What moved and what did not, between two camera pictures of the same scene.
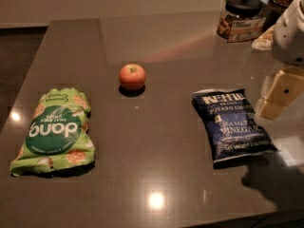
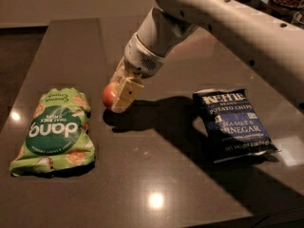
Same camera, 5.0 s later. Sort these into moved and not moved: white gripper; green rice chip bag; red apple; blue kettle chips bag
Moved: red apple; white gripper
Not moved: green rice chip bag; blue kettle chips bag
